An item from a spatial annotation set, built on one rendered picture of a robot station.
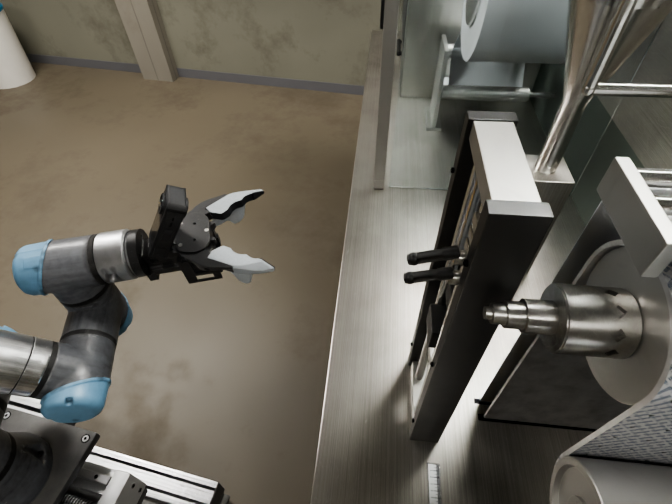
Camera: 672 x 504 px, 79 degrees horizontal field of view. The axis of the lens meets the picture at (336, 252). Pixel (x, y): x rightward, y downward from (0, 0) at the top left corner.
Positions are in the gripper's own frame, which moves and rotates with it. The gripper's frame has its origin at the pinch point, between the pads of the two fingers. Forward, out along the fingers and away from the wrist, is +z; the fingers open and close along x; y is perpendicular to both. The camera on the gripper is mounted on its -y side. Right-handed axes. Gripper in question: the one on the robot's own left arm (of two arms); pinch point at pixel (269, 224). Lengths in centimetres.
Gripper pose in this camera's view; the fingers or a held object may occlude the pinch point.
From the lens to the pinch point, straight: 61.5
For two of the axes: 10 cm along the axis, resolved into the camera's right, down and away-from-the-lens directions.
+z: 9.8, -1.6, 1.2
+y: -0.1, 5.7, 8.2
